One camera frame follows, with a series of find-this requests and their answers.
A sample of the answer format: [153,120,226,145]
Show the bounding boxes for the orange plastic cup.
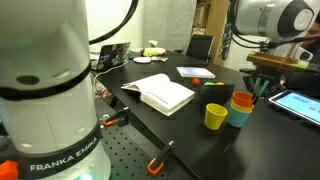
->
[231,91,256,109]

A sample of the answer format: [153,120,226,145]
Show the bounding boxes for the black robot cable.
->
[88,0,140,46]

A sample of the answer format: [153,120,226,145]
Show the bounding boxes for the black office chair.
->
[174,33,216,64]

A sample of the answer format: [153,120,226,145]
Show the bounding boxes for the brown wrist mount plate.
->
[246,52,320,73]

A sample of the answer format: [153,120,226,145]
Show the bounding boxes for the white plate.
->
[132,56,153,65]

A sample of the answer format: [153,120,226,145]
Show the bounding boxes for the laptop with stickers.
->
[90,41,132,72]

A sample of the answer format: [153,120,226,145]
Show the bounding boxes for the tablet with lit screen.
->
[268,89,320,128]

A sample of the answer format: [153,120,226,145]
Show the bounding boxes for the black orange bar clamp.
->
[146,139,176,177]
[99,106,132,129]

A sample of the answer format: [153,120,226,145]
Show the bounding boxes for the closed light blue book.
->
[176,66,217,80]

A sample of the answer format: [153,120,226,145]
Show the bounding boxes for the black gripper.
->
[243,64,290,100]

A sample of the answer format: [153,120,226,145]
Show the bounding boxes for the teal plastic cup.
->
[227,103,253,129]

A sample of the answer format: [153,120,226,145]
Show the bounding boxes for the yellow plastic cup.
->
[203,102,229,131]
[230,100,255,114]

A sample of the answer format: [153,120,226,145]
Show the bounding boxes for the grey partition panel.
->
[143,0,198,53]

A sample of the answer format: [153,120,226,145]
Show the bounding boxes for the black bowl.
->
[198,83,235,107]

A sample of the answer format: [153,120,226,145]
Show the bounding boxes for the wooden shelf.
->
[191,0,232,66]

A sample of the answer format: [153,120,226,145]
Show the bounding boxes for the yellow green plush toy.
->
[139,39,168,58]

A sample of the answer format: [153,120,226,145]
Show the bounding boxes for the open white book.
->
[120,73,196,117]

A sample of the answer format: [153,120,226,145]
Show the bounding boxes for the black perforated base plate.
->
[93,96,198,180]

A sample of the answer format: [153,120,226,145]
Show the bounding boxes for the white laptop cable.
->
[91,59,130,88]

